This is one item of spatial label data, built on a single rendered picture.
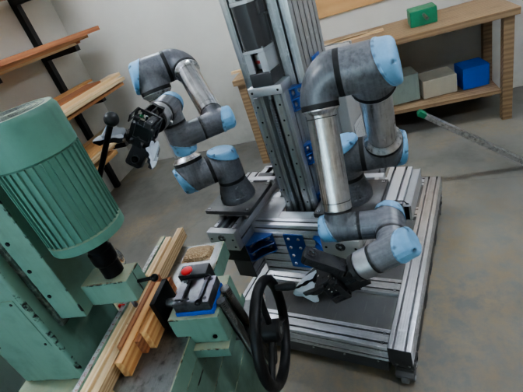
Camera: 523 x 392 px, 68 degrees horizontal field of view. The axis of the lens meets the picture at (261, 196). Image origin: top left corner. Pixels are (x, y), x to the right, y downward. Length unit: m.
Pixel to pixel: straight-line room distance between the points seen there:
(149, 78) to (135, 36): 2.98
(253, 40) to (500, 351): 1.58
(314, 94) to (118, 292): 0.68
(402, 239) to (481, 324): 1.19
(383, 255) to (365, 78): 0.41
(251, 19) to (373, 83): 0.54
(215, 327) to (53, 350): 0.45
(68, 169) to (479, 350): 1.71
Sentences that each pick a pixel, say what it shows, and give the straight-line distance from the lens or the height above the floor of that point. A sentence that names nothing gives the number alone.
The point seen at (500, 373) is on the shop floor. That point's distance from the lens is 1.93.
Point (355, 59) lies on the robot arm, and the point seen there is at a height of 1.37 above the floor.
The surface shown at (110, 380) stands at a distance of 1.04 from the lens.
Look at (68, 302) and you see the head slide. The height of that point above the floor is 1.06.
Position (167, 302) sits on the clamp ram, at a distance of 1.06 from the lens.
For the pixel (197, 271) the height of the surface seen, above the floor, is 1.01.
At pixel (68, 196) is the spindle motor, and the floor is 1.33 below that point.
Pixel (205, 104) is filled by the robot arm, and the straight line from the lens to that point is 1.28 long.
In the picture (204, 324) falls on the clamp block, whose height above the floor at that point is 0.94.
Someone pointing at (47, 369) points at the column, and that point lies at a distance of 1.31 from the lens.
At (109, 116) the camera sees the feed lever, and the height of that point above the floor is 1.42.
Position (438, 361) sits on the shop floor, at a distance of 1.94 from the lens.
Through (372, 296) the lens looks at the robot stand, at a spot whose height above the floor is 0.21.
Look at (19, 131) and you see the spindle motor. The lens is 0.84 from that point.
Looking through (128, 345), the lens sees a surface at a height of 0.95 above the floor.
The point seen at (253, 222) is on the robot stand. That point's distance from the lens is 1.62.
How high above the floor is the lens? 1.60
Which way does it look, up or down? 29 degrees down
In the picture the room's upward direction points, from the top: 19 degrees counter-clockwise
